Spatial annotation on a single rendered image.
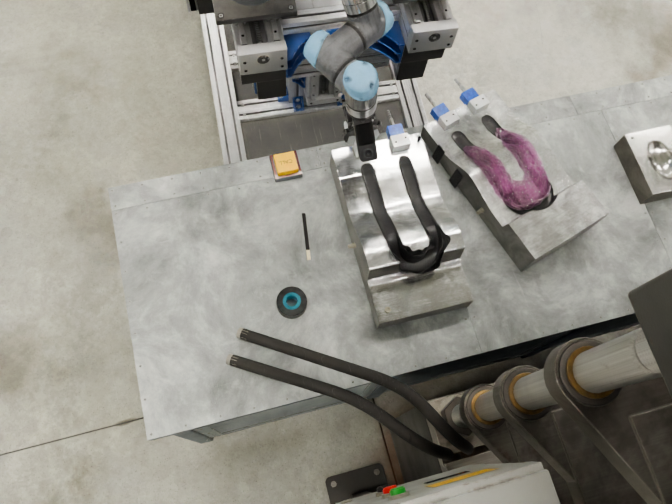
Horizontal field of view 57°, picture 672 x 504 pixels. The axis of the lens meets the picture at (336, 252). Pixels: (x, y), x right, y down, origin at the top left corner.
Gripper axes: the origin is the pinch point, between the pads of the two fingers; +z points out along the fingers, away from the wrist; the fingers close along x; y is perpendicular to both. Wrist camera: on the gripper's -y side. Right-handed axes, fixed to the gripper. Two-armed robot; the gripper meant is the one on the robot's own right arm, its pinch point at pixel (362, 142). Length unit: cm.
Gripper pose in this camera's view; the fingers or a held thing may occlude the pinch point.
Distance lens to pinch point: 168.2
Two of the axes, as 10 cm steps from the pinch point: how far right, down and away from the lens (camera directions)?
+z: 0.4, 1.7, 9.8
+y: -2.5, -9.5, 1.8
